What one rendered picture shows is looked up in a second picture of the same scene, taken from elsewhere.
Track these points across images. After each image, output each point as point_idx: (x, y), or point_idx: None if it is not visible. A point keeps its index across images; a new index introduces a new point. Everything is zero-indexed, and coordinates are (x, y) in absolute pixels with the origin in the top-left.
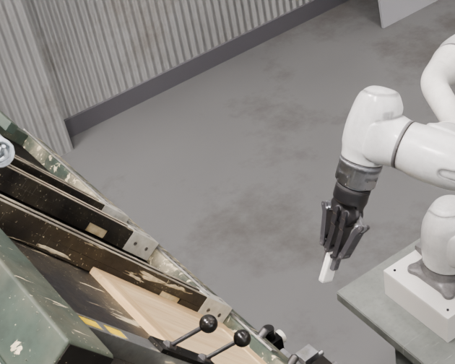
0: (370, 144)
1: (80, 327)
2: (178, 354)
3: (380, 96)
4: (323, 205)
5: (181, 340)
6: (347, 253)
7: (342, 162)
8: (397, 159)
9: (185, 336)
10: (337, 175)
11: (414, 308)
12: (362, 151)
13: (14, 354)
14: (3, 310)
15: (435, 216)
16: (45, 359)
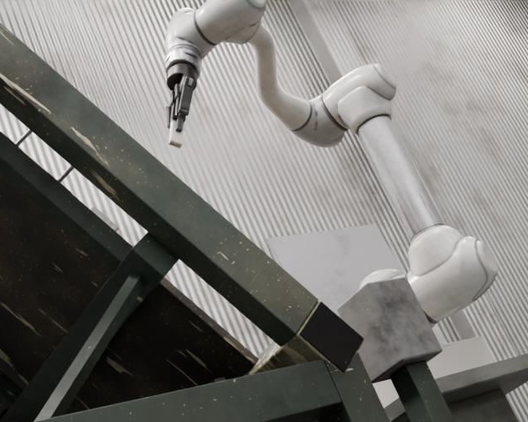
0: (178, 26)
1: None
2: (18, 146)
3: (182, 8)
4: (166, 108)
5: (21, 136)
6: (183, 105)
7: (166, 55)
8: (197, 18)
9: (25, 132)
10: (165, 67)
11: (386, 398)
12: (174, 34)
13: None
14: None
15: (362, 283)
16: None
